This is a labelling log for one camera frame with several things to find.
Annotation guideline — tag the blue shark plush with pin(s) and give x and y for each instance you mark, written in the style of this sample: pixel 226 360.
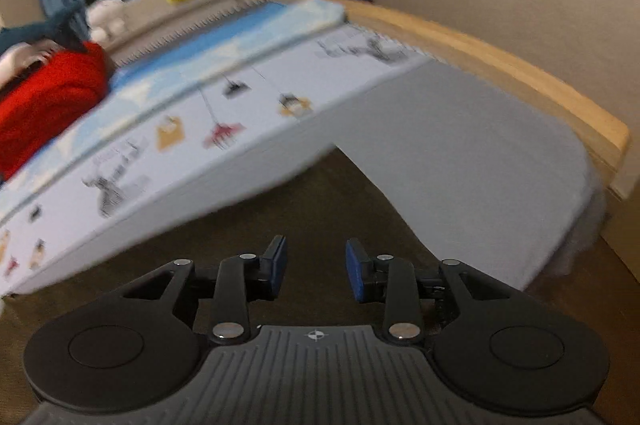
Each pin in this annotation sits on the blue shark plush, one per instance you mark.
pixel 30 32

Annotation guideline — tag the blue white patterned blanket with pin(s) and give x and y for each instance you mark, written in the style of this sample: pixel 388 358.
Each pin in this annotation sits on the blue white patterned blanket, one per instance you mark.
pixel 200 50

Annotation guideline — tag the red folded quilt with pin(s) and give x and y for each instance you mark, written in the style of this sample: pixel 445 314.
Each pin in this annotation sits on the red folded quilt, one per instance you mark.
pixel 45 105

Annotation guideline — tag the grey mattress cover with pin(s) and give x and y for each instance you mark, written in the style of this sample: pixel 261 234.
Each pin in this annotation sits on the grey mattress cover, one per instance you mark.
pixel 475 145

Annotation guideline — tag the wooden bed frame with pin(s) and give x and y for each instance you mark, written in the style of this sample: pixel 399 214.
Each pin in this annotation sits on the wooden bed frame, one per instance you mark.
pixel 500 50

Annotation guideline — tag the deer print bed sheet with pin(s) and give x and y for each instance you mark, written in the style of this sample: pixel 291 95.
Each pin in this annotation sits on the deer print bed sheet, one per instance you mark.
pixel 250 130

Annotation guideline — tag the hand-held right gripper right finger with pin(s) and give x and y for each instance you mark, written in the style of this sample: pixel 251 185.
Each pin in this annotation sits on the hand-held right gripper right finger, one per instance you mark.
pixel 356 272

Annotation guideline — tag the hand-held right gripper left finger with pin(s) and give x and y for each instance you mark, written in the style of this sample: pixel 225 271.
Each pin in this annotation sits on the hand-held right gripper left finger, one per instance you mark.
pixel 276 267

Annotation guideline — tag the white plush toy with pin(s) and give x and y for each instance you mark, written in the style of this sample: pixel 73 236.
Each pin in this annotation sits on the white plush toy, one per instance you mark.
pixel 107 17

